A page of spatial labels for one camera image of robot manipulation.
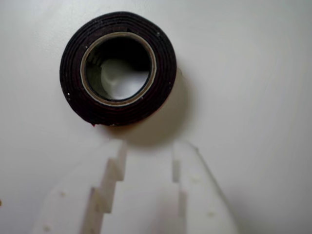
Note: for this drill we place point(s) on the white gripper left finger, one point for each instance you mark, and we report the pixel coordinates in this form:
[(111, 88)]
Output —
[(73, 195)]

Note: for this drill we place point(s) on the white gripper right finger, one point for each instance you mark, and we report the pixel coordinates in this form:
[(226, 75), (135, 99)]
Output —
[(202, 195)]

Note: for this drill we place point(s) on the red tape roll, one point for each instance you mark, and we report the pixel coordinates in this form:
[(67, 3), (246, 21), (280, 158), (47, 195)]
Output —
[(70, 80)]

